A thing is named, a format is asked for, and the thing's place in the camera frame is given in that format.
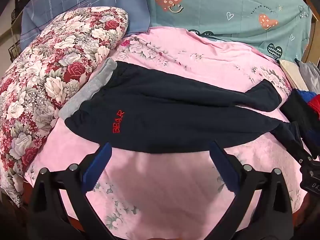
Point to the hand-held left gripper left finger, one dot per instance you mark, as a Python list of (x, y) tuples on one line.
[(98, 162)]

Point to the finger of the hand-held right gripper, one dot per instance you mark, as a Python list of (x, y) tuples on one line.
[(304, 152)]

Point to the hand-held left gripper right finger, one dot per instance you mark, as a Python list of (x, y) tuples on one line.
[(222, 165)]

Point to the dark navy pants grey waistband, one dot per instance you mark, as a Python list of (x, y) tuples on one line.
[(162, 120)]

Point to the black garment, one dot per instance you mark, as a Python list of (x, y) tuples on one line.
[(297, 112)]

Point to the red garment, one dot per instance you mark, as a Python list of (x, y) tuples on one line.
[(315, 106)]

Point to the blue garment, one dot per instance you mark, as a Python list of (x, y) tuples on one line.
[(306, 95)]

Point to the pink floral bedsheet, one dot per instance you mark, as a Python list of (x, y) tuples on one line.
[(162, 200)]

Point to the grey cloth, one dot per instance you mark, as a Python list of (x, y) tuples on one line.
[(311, 75)]

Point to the cream cloth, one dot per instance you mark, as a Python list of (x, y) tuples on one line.
[(292, 72)]

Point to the red white floral quilt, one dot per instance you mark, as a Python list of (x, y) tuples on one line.
[(50, 80)]

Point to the wooden headboard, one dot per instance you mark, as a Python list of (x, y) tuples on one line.
[(313, 45)]

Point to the bedside shelf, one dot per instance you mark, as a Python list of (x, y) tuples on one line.
[(17, 30)]

